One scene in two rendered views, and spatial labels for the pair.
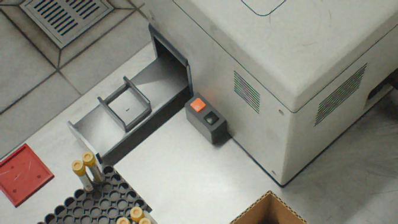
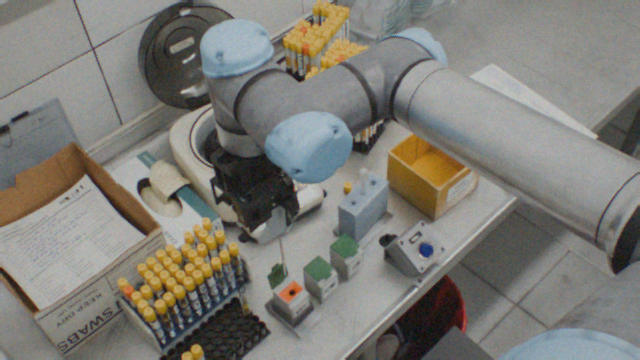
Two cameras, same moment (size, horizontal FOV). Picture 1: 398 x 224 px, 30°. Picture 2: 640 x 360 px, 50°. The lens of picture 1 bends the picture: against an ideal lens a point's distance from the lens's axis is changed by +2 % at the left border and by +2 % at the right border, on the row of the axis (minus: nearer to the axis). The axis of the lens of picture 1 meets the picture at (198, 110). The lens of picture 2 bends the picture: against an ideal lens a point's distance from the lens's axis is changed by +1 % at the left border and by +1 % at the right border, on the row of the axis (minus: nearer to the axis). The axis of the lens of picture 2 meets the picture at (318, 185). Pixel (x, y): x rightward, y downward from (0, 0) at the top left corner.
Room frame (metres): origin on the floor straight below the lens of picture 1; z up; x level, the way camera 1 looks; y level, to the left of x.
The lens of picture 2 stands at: (0.85, 0.32, 1.94)
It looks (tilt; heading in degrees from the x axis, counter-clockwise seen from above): 50 degrees down; 174
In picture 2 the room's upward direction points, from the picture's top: 4 degrees counter-clockwise
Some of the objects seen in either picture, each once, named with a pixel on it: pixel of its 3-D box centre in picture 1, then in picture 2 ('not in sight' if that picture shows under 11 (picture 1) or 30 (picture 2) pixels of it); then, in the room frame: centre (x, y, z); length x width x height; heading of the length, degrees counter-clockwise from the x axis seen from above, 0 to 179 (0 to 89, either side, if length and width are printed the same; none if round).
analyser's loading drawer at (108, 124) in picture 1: (138, 97); not in sight; (0.47, 0.08, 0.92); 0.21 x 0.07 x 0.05; 125
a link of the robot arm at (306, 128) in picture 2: not in sight; (307, 121); (0.35, 0.36, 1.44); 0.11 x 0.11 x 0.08; 28
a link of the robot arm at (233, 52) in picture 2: not in sight; (242, 77); (0.28, 0.30, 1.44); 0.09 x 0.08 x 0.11; 28
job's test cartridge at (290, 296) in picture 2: not in sight; (291, 300); (0.26, 0.32, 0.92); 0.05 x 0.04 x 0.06; 38
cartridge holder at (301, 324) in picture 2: not in sight; (292, 308); (0.26, 0.32, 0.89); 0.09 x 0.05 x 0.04; 38
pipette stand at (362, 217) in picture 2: not in sight; (363, 209); (0.09, 0.47, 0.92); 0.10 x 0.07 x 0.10; 132
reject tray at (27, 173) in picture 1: (21, 174); not in sight; (0.39, 0.26, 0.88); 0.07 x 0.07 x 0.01; 35
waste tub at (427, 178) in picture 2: not in sight; (434, 169); (0.02, 0.63, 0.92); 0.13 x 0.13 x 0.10; 33
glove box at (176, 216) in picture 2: not in sight; (165, 201); (0.00, 0.11, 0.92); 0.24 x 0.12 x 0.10; 35
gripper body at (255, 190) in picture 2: not in sight; (252, 173); (0.28, 0.29, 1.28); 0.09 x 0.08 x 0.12; 127
